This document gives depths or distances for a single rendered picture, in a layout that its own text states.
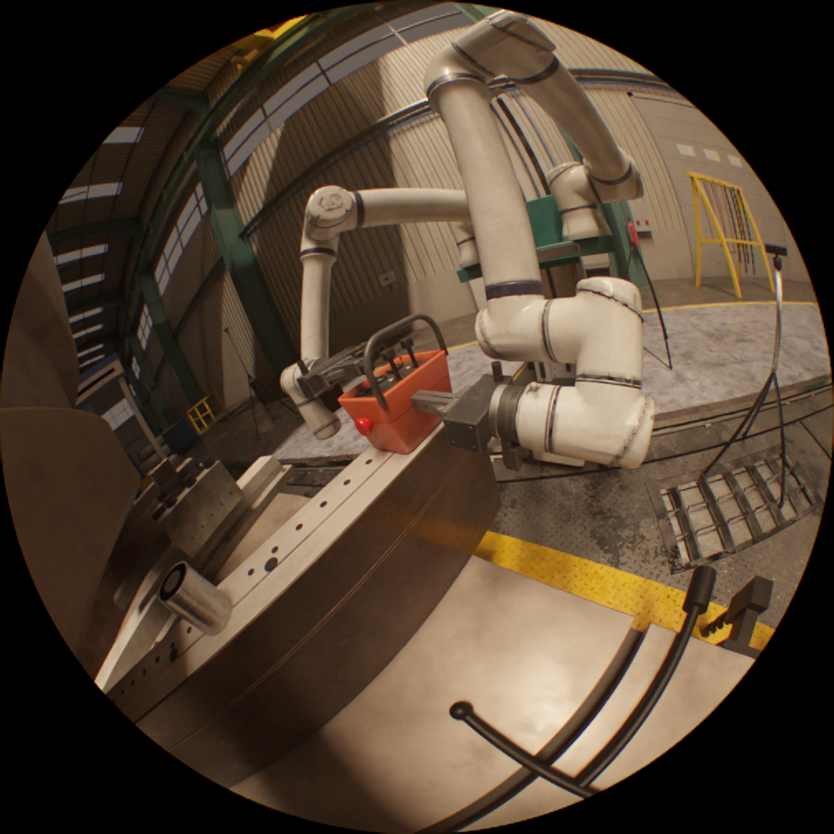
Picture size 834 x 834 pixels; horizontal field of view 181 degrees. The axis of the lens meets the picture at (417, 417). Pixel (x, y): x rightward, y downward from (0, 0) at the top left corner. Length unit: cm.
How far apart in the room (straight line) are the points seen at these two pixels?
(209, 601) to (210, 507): 94
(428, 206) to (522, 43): 56
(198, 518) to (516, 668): 125
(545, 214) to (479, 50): 78
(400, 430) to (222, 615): 42
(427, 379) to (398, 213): 52
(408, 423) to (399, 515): 16
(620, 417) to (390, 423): 33
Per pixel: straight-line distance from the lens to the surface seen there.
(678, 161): 880
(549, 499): 122
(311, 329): 82
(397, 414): 42
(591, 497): 122
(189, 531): 133
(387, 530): 45
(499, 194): 41
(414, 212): 84
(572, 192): 103
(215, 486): 135
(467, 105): 54
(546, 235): 119
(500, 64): 62
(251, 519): 147
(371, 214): 79
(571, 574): 103
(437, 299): 679
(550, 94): 68
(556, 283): 129
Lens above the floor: 94
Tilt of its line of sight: 25 degrees down
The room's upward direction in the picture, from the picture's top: 23 degrees counter-clockwise
